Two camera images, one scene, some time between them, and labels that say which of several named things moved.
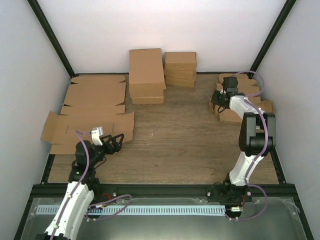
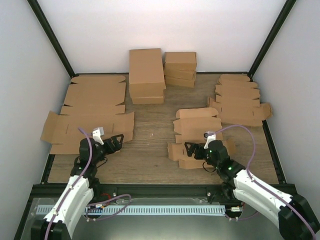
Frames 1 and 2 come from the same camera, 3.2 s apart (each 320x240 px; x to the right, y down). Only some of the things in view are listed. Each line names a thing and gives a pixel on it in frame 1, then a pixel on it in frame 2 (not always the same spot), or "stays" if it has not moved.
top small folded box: (175, 61) stays
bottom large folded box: (138, 100) stays
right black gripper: (214, 99) -> (198, 146)
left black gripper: (115, 144) stays
